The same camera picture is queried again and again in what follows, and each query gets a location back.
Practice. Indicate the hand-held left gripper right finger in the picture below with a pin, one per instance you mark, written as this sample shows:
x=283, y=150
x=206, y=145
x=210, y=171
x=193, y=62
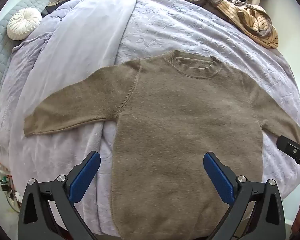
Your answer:
x=216, y=175

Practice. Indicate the brown knit sweater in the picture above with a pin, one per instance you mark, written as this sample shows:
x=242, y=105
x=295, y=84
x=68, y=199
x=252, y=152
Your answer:
x=177, y=130

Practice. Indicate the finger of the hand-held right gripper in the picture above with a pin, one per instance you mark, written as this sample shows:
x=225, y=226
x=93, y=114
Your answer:
x=295, y=152

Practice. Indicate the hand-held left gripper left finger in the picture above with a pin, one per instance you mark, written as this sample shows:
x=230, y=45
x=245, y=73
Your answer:
x=86, y=172

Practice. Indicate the white round pleated pillow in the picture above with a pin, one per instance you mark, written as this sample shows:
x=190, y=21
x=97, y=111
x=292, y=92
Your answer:
x=23, y=23

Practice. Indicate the lavender embossed bedspread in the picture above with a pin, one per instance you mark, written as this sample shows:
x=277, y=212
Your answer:
x=177, y=25

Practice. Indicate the beige striped garment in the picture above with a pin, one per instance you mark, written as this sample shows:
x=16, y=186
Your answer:
x=265, y=26

